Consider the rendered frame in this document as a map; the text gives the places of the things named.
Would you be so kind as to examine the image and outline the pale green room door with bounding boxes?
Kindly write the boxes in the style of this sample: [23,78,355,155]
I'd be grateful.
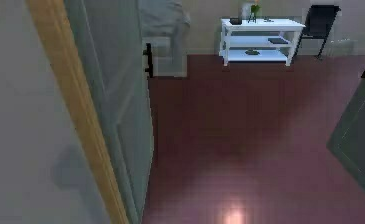
[63,0,156,224]

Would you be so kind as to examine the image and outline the white shelf table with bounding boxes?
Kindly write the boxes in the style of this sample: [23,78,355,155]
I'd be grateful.
[218,17,306,67]

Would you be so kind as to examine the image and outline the green plant in vase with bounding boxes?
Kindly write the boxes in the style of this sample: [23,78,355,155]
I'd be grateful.
[247,0,262,24]

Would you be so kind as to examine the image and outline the black chair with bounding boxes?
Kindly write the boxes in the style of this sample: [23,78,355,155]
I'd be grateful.
[295,4,341,60]

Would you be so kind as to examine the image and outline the black door handle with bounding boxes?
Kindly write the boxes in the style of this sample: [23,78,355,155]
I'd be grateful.
[142,42,155,79]

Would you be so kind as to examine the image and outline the wooden door frame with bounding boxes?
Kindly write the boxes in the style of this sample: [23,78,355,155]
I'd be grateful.
[25,0,130,224]

